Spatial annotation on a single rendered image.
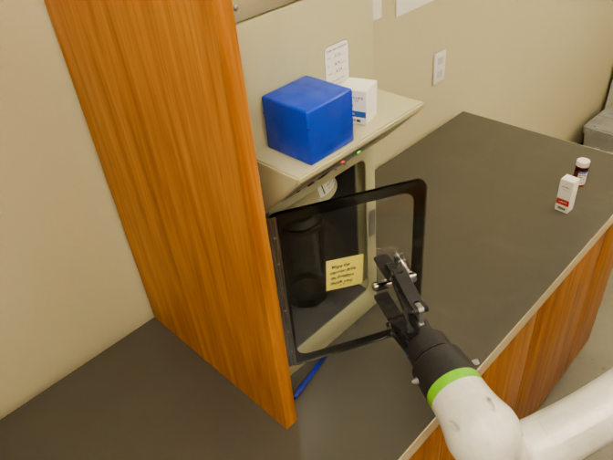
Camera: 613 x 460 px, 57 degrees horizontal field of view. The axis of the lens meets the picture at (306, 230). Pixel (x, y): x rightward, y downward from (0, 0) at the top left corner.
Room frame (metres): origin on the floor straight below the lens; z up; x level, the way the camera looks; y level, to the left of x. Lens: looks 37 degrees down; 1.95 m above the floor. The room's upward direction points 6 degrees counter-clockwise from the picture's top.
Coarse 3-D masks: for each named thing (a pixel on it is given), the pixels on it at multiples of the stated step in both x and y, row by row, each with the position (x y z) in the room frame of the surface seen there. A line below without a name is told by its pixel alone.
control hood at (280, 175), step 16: (384, 96) 0.96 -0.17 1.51; (400, 96) 0.95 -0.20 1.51; (384, 112) 0.89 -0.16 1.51; (400, 112) 0.89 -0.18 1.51; (416, 112) 0.92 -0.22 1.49; (368, 128) 0.84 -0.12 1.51; (384, 128) 0.84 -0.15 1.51; (352, 144) 0.79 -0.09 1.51; (256, 160) 0.78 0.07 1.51; (272, 160) 0.77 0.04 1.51; (288, 160) 0.76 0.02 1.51; (336, 160) 0.77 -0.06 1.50; (272, 176) 0.75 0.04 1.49; (288, 176) 0.72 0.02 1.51; (304, 176) 0.72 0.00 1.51; (272, 192) 0.75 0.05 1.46; (288, 192) 0.73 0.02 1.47
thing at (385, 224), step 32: (384, 192) 0.84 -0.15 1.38; (416, 192) 0.85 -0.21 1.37; (288, 224) 0.80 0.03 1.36; (320, 224) 0.81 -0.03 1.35; (352, 224) 0.82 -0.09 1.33; (384, 224) 0.84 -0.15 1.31; (416, 224) 0.85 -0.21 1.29; (288, 256) 0.79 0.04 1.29; (320, 256) 0.81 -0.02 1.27; (416, 256) 0.85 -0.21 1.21; (288, 288) 0.79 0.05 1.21; (320, 288) 0.81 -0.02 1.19; (352, 288) 0.82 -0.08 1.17; (320, 320) 0.81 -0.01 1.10; (352, 320) 0.82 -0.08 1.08; (384, 320) 0.84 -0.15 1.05; (320, 352) 0.80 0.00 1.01
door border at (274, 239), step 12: (276, 228) 0.79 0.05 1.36; (276, 240) 0.79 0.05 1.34; (276, 252) 0.79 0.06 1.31; (276, 264) 0.79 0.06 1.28; (276, 276) 0.79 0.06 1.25; (276, 288) 0.79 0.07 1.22; (288, 312) 0.79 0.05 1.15; (288, 324) 0.79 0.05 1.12; (288, 336) 0.79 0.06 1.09; (288, 348) 0.79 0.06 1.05; (288, 360) 0.79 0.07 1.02
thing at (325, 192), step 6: (330, 180) 0.96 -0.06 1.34; (336, 180) 0.99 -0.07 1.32; (324, 186) 0.94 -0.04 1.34; (330, 186) 0.95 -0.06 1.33; (336, 186) 0.97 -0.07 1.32; (312, 192) 0.92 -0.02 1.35; (318, 192) 0.92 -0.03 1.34; (324, 192) 0.93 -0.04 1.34; (330, 192) 0.94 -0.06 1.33; (306, 198) 0.91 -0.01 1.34; (312, 198) 0.91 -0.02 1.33; (318, 198) 0.92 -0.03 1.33; (324, 198) 0.92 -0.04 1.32; (294, 204) 0.90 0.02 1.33; (300, 204) 0.90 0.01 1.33
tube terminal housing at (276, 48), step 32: (320, 0) 0.92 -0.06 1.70; (352, 0) 0.97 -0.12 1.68; (256, 32) 0.83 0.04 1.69; (288, 32) 0.87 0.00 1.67; (320, 32) 0.92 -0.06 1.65; (352, 32) 0.97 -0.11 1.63; (256, 64) 0.82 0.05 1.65; (288, 64) 0.86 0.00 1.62; (320, 64) 0.91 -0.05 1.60; (352, 64) 0.97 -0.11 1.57; (256, 96) 0.82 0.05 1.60; (256, 128) 0.81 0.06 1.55; (352, 160) 0.96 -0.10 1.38
